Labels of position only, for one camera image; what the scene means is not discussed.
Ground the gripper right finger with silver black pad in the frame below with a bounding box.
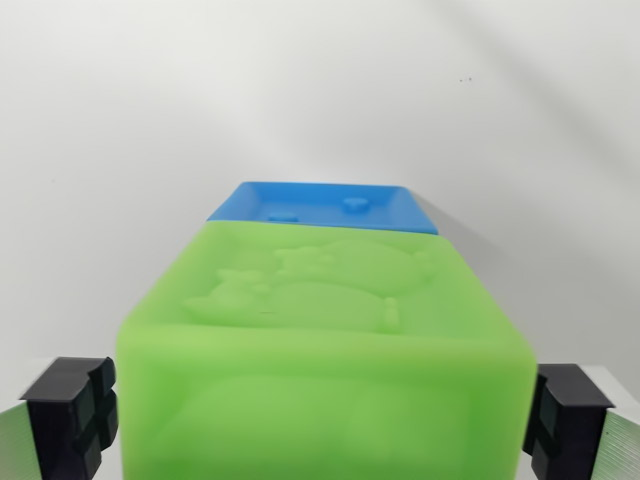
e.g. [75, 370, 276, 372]
[521, 363, 640, 480]

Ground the gripper left finger with silver black pad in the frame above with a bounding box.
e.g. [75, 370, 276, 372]
[0, 356, 120, 480]

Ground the green cube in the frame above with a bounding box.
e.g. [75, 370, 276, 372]
[115, 220, 538, 480]

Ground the blue cube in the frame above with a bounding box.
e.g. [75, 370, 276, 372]
[205, 180, 441, 236]

